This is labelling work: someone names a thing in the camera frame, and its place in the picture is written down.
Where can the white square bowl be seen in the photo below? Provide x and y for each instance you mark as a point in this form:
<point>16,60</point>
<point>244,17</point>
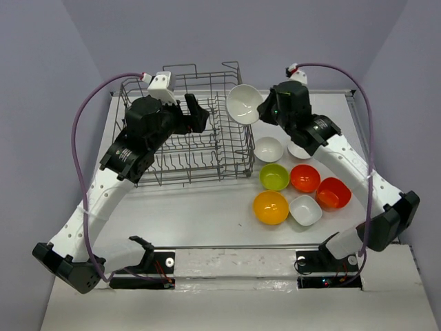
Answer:
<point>305,210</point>

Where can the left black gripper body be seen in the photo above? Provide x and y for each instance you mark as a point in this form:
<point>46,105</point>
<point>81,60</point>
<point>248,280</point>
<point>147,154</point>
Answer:
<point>173,119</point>

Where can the orange round plastic bowl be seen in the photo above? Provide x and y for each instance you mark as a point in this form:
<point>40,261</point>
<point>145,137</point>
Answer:
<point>305,178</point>

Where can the orange square plastic bowl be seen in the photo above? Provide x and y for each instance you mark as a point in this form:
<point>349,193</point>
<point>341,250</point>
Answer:
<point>333,194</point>

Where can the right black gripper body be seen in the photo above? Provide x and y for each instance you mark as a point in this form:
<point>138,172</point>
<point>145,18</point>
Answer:
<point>271,112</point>

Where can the green plastic bowl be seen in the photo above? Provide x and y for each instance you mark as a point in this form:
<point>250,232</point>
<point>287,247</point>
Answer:
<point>274,177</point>

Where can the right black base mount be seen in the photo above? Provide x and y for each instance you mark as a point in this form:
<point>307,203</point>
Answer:
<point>315,271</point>

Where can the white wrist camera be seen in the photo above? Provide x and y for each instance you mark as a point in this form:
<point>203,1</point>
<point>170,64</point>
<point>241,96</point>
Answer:
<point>161,86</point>
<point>294,73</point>

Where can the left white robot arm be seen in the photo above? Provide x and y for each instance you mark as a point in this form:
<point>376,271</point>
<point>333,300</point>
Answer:
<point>148,123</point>

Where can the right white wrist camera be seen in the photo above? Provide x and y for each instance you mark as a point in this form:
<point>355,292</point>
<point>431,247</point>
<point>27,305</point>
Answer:
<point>294,73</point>

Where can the yellow plastic bowl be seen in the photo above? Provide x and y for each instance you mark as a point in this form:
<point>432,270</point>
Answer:
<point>270,207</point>

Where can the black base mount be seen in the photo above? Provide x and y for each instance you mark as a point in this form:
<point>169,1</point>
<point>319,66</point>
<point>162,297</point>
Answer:
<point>315,271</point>
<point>158,274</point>

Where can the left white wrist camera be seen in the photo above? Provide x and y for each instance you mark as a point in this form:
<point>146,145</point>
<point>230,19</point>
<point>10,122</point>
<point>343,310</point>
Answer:
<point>161,86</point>

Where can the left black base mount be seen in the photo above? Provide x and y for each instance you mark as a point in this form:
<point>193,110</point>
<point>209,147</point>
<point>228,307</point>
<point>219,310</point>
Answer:
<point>158,274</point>

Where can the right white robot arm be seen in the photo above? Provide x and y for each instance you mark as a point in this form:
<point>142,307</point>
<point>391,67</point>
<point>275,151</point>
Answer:
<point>390,211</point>

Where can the white round bowl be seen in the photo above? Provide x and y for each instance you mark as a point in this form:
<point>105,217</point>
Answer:
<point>242,103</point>
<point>268,149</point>
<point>297,151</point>

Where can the grey wire dish rack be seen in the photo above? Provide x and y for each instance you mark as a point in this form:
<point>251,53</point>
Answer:
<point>224,150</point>

